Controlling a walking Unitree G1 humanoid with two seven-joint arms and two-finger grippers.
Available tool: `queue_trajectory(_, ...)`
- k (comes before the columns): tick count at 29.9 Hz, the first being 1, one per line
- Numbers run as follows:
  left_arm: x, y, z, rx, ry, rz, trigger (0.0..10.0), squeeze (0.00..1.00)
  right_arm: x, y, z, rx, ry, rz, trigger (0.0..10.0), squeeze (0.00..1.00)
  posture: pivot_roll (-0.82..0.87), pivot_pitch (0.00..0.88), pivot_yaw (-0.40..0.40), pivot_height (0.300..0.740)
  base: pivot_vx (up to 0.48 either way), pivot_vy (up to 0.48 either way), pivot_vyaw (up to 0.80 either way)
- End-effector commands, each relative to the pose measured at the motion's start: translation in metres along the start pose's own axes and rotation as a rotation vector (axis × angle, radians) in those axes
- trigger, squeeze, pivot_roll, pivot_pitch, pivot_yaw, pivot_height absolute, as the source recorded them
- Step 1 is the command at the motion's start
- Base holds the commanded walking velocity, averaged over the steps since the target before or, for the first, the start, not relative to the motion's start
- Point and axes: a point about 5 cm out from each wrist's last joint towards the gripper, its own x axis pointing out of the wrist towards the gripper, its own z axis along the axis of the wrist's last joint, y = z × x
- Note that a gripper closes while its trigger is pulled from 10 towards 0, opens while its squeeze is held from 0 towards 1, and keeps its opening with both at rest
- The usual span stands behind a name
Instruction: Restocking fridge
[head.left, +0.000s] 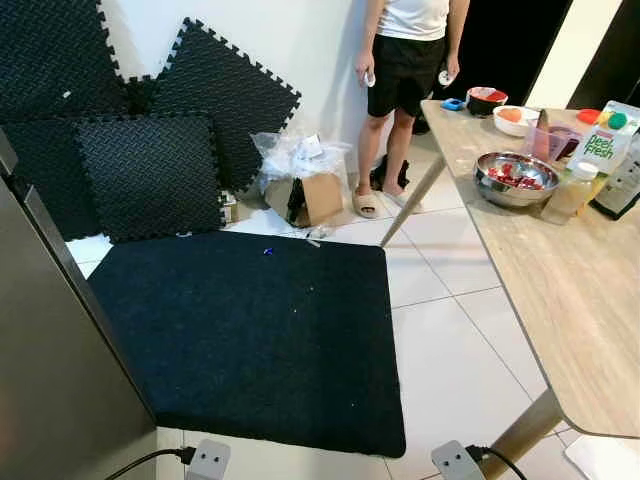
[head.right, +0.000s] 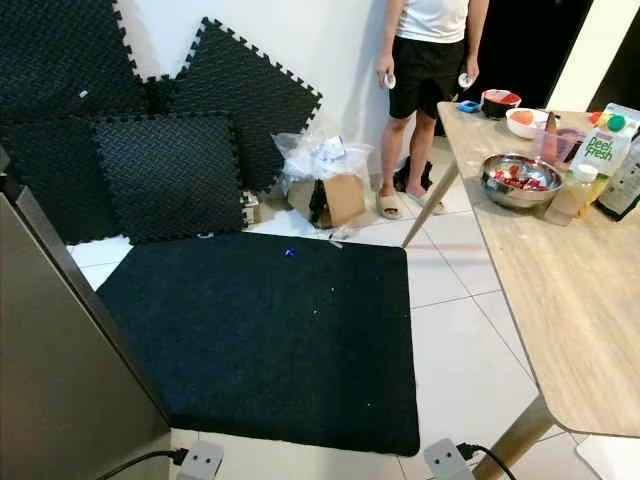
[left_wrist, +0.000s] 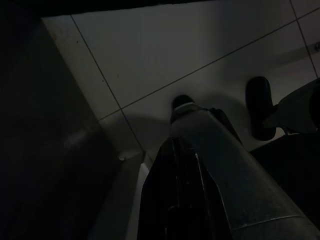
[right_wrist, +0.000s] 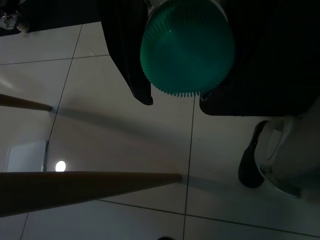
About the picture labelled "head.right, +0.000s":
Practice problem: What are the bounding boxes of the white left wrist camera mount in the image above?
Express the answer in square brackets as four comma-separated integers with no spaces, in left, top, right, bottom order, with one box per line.
[175,440,225,480]

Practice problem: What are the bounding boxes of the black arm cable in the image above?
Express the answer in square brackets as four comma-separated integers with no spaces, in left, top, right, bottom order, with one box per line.
[456,442,519,480]
[95,447,189,480]

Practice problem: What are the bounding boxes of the white green juice carton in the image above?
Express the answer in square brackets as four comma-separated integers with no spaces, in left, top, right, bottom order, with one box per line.
[568,102,636,179]

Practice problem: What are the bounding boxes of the small clear plastic bag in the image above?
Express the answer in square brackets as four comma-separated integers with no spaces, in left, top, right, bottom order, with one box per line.
[272,131,373,231]

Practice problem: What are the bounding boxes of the metal box grater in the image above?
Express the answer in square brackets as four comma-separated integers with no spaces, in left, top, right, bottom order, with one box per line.
[596,150,640,222]

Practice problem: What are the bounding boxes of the black interlocking foam mat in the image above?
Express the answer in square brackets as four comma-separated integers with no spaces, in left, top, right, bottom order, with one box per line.
[150,17,323,196]
[93,112,246,246]
[0,0,146,121]
[0,118,121,246]

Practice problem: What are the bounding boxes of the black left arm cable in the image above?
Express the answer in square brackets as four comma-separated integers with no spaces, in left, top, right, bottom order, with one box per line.
[95,447,189,480]

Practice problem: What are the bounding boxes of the light wood table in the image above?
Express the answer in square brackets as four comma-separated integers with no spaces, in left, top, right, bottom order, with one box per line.
[400,100,640,480]

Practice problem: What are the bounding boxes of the black carpet rug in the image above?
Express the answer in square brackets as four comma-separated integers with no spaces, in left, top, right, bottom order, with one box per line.
[97,235,421,458]

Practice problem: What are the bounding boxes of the person white shirt black shorts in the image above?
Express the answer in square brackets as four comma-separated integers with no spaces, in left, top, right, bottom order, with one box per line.
[372,0,491,221]

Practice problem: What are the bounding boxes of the grey steel fridge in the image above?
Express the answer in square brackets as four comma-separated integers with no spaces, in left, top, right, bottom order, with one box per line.
[0,180,173,480]

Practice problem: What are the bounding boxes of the steel mixing bowl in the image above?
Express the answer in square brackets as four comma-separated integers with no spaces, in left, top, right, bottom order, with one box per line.
[480,152,566,211]

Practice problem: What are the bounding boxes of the white paper sheet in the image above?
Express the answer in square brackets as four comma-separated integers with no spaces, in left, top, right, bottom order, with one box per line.
[575,434,640,480]

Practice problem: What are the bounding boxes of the small brown cardboard box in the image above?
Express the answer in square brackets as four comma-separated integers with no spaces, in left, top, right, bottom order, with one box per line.
[305,172,368,229]

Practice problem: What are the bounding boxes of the black shoes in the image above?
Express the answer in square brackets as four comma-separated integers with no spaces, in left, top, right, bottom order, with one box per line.
[390,157,439,193]

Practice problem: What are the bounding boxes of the person's left hand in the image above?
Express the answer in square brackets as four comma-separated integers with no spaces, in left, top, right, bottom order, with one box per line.
[457,55,481,89]

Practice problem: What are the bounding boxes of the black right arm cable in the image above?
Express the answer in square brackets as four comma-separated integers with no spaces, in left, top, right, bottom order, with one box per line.
[456,442,519,480]

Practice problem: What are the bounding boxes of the clear pink container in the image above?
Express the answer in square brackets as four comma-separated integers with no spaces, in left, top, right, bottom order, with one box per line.
[532,120,591,166]

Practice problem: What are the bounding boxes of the black red bowl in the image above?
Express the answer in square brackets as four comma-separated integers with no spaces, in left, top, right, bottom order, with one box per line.
[480,88,523,119]

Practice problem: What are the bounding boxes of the white bowl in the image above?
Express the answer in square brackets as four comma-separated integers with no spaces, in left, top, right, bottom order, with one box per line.
[506,106,553,140]

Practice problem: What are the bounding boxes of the beige slipper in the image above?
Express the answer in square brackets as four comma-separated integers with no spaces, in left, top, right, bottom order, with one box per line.
[373,193,404,221]
[405,185,433,209]

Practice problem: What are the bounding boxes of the person's right hand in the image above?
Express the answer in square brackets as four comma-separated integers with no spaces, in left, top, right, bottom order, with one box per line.
[376,52,399,91]

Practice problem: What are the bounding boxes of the yellow drink bottle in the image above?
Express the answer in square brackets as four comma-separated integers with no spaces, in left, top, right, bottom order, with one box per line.
[544,163,601,227]

